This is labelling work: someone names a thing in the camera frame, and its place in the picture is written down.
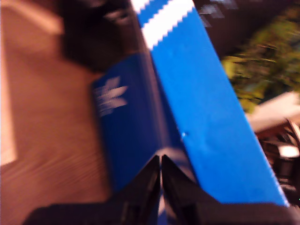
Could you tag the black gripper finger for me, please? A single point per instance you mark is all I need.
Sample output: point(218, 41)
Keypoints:
point(180, 199)
point(145, 192)

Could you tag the blue shoebox with hinged lid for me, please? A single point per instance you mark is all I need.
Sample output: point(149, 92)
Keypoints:
point(201, 112)

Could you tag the green leafy houseplant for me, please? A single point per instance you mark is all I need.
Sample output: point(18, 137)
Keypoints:
point(264, 58)

